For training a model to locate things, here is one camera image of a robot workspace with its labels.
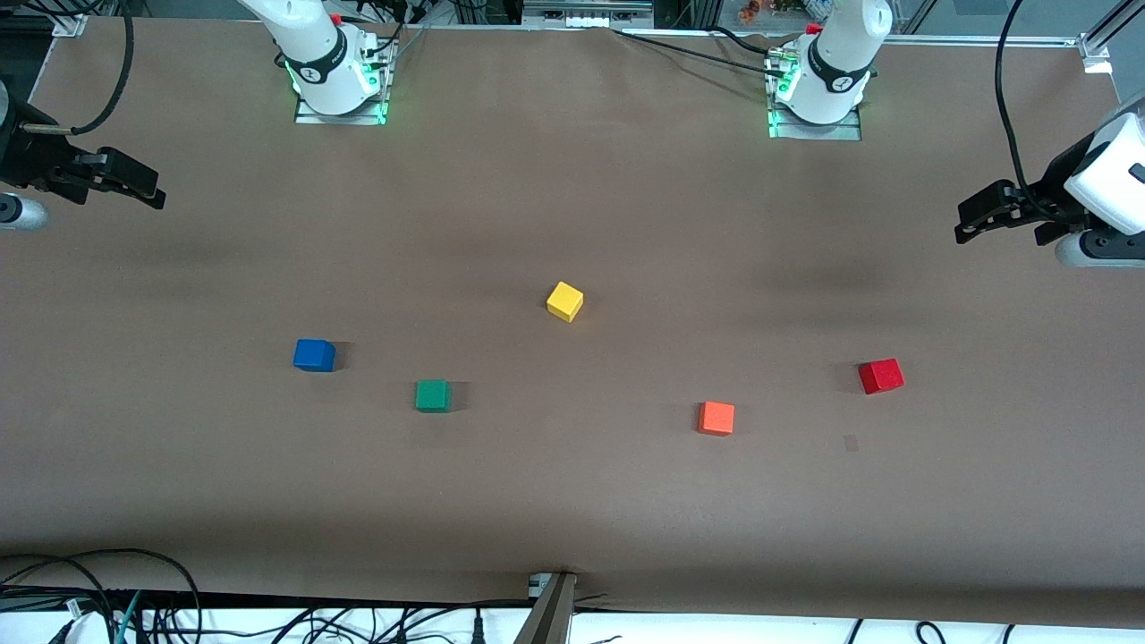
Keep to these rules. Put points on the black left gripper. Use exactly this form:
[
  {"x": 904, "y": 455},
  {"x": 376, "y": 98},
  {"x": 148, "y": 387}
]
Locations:
[{"x": 1052, "y": 183}]

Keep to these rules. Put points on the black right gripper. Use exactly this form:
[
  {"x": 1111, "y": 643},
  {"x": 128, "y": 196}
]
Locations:
[{"x": 27, "y": 162}]

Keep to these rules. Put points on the red block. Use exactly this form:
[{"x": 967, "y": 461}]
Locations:
[{"x": 881, "y": 377}]

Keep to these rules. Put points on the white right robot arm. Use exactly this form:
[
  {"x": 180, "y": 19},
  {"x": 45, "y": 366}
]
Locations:
[{"x": 322, "y": 72}]

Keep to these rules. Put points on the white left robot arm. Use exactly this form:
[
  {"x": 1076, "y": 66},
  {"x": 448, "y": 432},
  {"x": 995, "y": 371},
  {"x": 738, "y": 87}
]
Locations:
[{"x": 832, "y": 80}]

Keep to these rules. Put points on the blue block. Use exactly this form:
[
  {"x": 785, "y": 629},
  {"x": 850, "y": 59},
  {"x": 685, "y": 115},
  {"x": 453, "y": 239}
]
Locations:
[{"x": 313, "y": 355}]

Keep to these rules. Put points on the orange block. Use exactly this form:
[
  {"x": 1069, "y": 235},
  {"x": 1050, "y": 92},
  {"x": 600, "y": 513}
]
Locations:
[{"x": 716, "y": 418}]

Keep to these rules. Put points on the green block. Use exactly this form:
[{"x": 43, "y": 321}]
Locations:
[{"x": 433, "y": 395}]

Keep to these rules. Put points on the yellow block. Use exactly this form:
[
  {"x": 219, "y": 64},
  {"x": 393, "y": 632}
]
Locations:
[{"x": 564, "y": 301}]

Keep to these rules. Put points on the grey power strip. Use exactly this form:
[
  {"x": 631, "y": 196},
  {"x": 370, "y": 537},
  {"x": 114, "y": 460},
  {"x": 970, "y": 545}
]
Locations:
[{"x": 586, "y": 13}]

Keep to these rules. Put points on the aluminium frame corner bracket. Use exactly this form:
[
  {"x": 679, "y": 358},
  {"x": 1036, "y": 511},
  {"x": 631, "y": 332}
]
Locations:
[
  {"x": 1096, "y": 54},
  {"x": 70, "y": 25}
]

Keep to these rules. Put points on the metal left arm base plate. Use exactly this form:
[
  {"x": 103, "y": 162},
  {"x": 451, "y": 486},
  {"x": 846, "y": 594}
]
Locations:
[{"x": 845, "y": 134}]

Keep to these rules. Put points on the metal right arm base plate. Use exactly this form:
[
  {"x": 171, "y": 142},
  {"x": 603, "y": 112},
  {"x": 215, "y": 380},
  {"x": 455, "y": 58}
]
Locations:
[{"x": 309, "y": 117}]

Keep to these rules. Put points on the aluminium frame post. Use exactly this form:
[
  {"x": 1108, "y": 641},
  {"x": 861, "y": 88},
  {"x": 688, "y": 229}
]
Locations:
[{"x": 547, "y": 617}]

